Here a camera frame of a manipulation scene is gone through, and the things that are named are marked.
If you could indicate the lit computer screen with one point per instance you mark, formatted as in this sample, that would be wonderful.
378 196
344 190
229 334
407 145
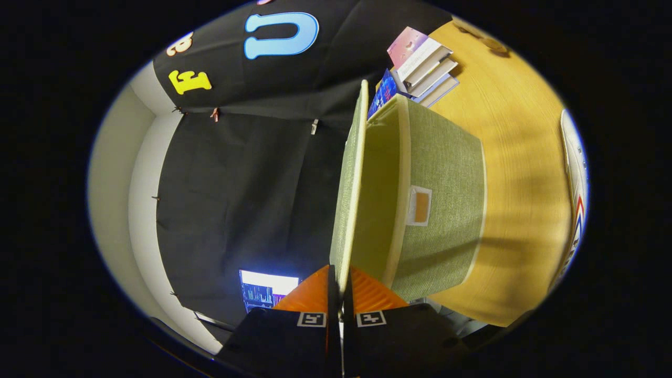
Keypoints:
268 286

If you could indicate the green fabric storage box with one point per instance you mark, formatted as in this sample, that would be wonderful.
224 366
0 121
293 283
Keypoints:
446 184

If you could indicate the brown plush toy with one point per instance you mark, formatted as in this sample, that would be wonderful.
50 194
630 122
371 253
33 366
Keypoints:
493 44

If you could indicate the black backdrop cloth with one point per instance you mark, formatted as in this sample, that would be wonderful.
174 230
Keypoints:
236 184

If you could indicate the silver cloth clip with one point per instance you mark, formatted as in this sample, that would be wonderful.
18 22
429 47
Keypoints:
314 126

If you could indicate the white paperback book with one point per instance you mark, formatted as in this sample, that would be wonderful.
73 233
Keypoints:
433 73

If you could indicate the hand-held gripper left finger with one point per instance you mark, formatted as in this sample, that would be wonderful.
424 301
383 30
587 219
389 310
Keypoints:
332 299

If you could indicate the pink cover book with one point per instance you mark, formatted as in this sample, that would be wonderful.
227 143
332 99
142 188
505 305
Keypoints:
407 44

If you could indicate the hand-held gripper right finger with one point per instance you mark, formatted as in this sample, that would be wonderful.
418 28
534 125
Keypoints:
346 299

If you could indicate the dark blue book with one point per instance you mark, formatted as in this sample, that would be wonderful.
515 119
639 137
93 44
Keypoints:
385 92

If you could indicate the white striped canvas shoe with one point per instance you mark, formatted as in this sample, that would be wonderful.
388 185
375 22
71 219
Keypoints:
573 173

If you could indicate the pale blue book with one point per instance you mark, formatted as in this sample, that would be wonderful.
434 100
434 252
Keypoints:
443 92

